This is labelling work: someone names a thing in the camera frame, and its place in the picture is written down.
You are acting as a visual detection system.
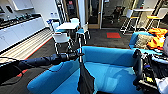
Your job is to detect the white plastic hanger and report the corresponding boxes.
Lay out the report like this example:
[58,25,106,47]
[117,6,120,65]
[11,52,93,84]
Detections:
[77,34,85,65]

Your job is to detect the white dining chair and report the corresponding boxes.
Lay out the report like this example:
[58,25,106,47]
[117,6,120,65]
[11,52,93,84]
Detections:
[51,32,73,55]
[51,21,62,34]
[75,23,92,45]
[68,16,81,25]

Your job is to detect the black garment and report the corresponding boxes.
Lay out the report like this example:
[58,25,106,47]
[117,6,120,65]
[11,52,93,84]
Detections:
[76,61,98,94]

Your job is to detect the large blue sofa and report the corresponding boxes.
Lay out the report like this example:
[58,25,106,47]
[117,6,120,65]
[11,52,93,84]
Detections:
[26,45,148,94]

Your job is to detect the wooden glass door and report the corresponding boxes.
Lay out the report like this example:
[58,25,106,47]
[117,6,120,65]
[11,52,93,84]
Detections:
[86,0,103,30]

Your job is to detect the black office chair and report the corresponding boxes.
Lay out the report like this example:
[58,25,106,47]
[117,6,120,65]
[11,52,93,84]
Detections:
[111,5,125,21]

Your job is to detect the small blue sofa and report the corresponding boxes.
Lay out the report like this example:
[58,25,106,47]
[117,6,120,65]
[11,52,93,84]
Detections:
[127,30,168,56]

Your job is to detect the white bar stool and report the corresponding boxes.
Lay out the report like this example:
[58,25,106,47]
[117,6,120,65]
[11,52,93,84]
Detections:
[119,8,135,35]

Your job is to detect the white counter cabinets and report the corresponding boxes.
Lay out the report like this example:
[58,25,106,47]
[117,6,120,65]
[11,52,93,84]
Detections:
[0,16,46,53]

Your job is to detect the patterned grey cushion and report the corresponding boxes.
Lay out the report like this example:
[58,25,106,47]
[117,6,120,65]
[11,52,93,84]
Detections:
[134,33,155,51]

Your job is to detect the black cart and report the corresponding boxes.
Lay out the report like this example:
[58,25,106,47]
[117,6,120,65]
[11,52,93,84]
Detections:
[132,47,168,94]

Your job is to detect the white upper cabinets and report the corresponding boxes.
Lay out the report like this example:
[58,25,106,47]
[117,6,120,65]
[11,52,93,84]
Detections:
[11,0,36,11]

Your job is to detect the white high table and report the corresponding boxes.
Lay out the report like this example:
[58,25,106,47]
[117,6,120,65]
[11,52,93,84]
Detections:
[131,7,156,28]

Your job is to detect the orange cloth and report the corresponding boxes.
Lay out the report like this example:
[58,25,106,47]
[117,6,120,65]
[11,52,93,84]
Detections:
[146,27,168,51]

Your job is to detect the yellow bar stool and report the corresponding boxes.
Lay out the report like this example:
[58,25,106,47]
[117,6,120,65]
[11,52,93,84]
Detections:
[146,7,168,30]

